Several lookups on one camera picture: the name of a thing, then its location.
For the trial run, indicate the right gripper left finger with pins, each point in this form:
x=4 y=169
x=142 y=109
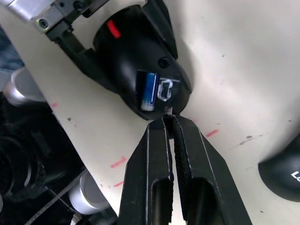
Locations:
x=140 y=168

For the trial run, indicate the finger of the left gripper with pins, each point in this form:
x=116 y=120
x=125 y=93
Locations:
x=161 y=25
x=75 y=54

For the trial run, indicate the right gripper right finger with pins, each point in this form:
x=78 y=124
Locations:
x=201 y=168

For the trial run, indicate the black mouse cover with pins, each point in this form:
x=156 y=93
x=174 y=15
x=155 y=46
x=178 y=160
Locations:
x=281 y=173

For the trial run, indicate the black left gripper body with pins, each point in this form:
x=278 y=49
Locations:
x=30 y=11

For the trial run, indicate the blue white battery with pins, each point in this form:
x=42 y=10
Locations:
x=150 y=89

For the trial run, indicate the grey rounded cylinder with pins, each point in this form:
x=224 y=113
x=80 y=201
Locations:
x=86 y=194
x=23 y=86

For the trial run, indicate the black mouse base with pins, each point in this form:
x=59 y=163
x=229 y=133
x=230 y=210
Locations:
x=131 y=47

